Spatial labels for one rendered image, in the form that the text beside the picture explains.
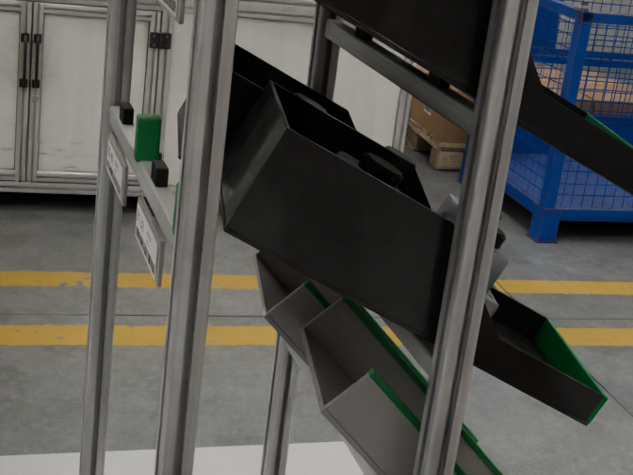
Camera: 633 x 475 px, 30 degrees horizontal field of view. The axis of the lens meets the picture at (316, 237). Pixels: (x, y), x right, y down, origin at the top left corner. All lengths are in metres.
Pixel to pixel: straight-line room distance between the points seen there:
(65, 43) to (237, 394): 1.72
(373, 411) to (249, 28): 3.91
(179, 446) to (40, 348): 2.87
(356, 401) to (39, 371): 2.70
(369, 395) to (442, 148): 5.11
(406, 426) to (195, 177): 0.24
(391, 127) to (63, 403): 2.14
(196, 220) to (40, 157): 4.01
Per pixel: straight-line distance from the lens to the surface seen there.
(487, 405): 3.53
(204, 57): 0.62
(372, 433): 0.78
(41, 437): 3.11
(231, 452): 1.37
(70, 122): 4.62
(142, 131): 0.81
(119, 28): 0.94
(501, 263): 0.79
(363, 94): 4.80
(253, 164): 0.73
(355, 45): 0.91
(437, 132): 5.88
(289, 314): 0.90
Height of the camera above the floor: 1.54
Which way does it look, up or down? 19 degrees down
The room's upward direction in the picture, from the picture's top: 7 degrees clockwise
